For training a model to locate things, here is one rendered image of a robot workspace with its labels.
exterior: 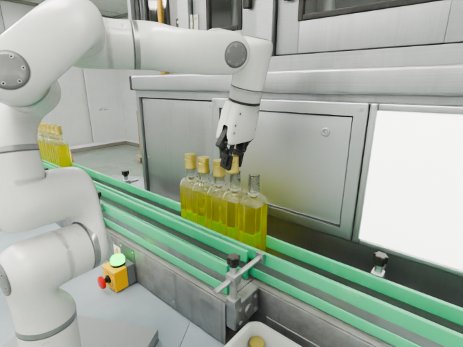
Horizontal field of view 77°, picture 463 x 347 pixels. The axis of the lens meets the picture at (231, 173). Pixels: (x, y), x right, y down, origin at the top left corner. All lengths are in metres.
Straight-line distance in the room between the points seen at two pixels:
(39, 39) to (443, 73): 0.67
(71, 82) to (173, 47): 6.32
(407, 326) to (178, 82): 0.92
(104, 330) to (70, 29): 0.66
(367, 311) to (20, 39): 0.73
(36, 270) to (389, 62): 0.76
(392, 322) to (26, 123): 0.73
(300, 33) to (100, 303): 0.93
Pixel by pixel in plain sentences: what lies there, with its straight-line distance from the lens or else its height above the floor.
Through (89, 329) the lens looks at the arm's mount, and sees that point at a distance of 0.87.
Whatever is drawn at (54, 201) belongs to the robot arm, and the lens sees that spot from 0.57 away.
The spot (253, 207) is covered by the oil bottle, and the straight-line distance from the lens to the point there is 0.72.
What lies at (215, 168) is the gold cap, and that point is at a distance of 0.78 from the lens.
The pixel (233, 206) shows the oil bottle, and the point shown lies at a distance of 0.75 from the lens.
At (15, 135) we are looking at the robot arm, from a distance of 0.57.
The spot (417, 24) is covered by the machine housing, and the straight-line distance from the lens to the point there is 0.75.
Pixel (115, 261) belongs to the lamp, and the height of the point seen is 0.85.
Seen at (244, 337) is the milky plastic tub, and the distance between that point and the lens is 0.73.
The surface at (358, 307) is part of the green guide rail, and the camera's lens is 0.68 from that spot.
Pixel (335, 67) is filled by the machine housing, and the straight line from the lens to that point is 0.77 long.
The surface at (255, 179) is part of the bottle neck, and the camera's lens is 0.72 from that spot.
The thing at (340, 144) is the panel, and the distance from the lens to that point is 0.74.
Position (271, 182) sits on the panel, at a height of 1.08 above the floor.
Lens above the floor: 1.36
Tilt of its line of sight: 17 degrees down
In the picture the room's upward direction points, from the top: straight up
